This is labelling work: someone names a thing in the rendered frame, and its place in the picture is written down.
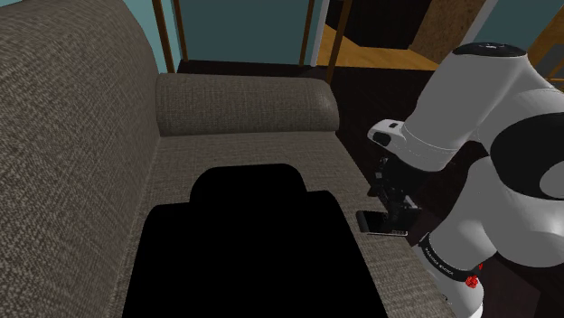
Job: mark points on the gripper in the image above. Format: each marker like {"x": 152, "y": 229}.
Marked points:
{"x": 396, "y": 178}

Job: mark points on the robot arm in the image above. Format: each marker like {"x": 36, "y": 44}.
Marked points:
{"x": 462, "y": 110}

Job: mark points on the black smartphone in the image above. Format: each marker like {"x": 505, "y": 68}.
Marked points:
{"x": 371, "y": 223}

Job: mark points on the light wooden table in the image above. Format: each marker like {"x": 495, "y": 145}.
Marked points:
{"x": 374, "y": 57}

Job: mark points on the brown woven fabric sofa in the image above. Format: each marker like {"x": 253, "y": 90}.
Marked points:
{"x": 264, "y": 149}

